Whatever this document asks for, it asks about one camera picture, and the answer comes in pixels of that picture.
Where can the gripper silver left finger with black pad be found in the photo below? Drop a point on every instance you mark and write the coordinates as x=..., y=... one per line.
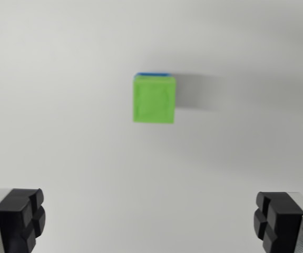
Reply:
x=11, y=221

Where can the green cube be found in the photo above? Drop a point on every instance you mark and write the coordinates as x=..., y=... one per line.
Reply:
x=154, y=100

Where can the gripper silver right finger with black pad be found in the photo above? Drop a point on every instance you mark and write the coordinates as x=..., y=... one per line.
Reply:
x=285, y=221

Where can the blue cube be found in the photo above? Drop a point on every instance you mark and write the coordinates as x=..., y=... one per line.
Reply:
x=151, y=74

